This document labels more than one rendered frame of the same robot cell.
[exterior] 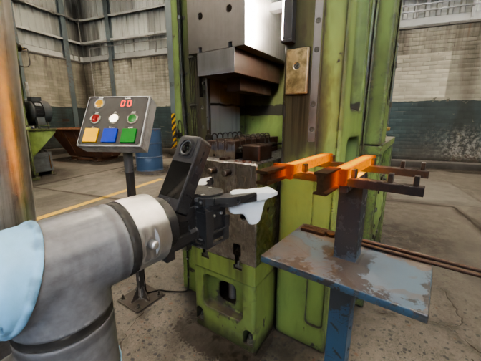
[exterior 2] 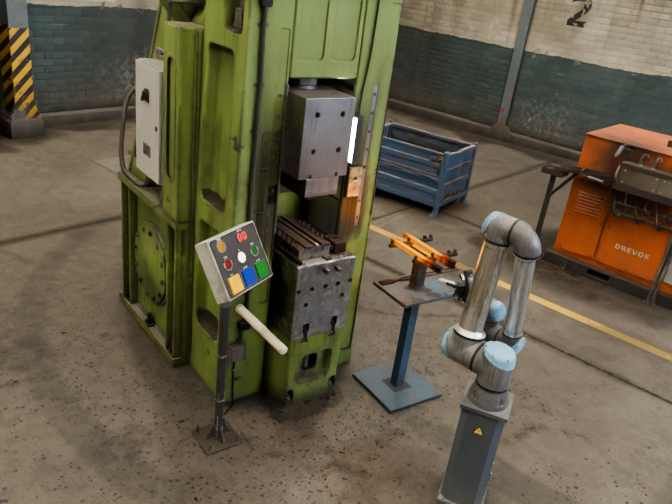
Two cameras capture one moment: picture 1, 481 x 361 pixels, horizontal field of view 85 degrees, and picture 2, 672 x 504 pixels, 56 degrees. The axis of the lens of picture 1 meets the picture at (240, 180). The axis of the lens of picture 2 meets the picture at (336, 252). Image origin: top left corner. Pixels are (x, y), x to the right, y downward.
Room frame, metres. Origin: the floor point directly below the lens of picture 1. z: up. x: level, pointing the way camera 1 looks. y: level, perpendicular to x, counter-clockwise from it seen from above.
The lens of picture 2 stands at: (0.19, 2.99, 2.35)
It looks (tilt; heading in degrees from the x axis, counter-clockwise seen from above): 24 degrees down; 287
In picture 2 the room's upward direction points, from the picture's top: 8 degrees clockwise
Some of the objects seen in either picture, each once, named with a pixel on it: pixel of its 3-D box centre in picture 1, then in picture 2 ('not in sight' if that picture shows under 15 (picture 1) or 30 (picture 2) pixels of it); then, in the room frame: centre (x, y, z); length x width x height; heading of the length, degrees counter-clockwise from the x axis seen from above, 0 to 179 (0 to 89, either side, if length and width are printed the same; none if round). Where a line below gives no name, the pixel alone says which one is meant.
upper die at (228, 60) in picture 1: (242, 69); (299, 173); (1.36, -0.01, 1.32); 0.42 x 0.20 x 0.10; 146
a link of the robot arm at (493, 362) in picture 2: not in sight; (495, 364); (0.16, 0.41, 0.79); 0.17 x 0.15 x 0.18; 155
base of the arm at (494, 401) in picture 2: not in sight; (490, 390); (0.15, 0.41, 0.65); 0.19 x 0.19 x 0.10
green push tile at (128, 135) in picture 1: (129, 135); (261, 269); (1.29, 0.54, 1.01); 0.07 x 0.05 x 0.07; 81
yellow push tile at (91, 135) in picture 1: (91, 135); (235, 284); (1.32, 0.74, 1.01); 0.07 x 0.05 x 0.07; 81
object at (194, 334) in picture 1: (214, 332); (301, 401); (1.15, 0.13, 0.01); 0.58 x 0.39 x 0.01; 56
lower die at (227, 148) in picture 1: (242, 144); (292, 236); (1.36, -0.01, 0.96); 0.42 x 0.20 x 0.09; 146
